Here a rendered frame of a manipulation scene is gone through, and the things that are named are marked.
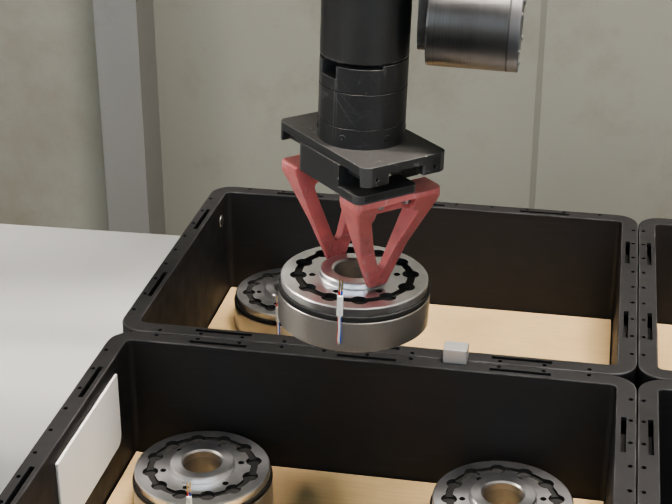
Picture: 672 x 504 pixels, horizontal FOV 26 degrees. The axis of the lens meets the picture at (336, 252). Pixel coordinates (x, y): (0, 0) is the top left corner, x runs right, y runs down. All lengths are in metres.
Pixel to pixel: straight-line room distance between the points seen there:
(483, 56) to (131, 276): 0.93
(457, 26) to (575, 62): 1.98
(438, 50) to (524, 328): 0.51
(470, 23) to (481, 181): 2.08
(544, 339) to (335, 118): 0.48
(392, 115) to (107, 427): 0.34
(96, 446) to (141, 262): 0.73
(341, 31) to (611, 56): 1.99
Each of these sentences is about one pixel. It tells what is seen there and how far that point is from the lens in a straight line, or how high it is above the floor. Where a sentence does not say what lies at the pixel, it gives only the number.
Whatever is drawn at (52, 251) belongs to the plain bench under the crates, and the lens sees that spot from 1.84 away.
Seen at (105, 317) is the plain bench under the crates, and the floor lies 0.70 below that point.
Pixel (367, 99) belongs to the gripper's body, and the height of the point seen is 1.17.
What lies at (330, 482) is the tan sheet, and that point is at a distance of 1.13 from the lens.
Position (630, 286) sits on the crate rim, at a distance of 1.22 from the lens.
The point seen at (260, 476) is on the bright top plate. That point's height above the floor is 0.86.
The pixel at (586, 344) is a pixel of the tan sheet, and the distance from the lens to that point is 1.34.
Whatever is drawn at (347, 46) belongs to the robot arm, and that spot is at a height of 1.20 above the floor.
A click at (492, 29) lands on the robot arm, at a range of 0.89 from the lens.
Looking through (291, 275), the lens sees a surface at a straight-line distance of 0.99.
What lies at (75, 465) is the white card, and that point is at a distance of 1.04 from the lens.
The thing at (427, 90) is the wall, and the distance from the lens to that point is 2.91.
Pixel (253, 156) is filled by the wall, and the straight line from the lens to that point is 3.01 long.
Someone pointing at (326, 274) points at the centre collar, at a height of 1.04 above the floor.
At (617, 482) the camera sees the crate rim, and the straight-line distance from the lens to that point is 0.97.
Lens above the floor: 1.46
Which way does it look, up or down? 25 degrees down
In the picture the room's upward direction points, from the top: straight up
